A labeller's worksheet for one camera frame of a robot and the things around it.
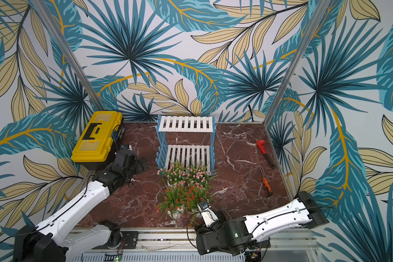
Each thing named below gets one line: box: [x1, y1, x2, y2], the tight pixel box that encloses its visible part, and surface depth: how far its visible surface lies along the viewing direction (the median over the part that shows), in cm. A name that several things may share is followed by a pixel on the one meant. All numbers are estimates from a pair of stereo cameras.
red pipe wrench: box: [256, 139, 275, 169], surface depth 108 cm
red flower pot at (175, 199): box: [155, 184, 192, 219], surface depth 74 cm
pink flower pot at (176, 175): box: [157, 163, 189, 189], surface depth 80 cm
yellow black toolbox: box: [70, 110, 125, 171], surface depth 90 cm
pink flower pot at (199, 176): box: [187, 162, 217, 189], surface depth 80 cm
